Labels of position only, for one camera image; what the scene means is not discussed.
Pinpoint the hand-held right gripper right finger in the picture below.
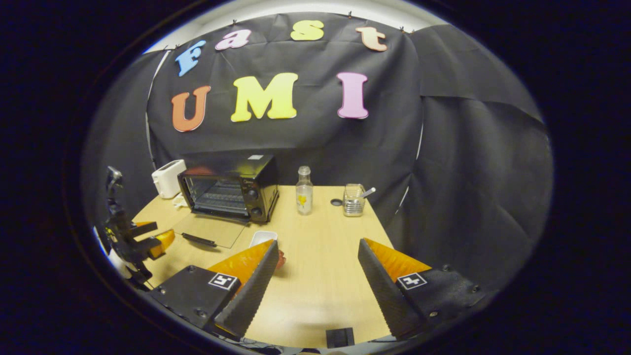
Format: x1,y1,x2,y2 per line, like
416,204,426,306
357,238,486,342

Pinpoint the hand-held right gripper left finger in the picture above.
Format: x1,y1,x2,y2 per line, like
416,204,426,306
147,240,280,341

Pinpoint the black electric oven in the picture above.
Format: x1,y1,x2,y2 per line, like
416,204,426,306
172,154,280,249

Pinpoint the white food dish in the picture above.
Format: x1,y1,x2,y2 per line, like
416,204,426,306
249,230,278,249

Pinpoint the white toaster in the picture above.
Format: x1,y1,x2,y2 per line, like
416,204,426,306
151,159,188,199

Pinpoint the clear glass bottle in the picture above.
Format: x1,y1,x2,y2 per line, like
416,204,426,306
296,166,314,215

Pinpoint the wire mesh utensil holder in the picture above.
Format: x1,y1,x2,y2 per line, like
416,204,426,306
343,183,366,217

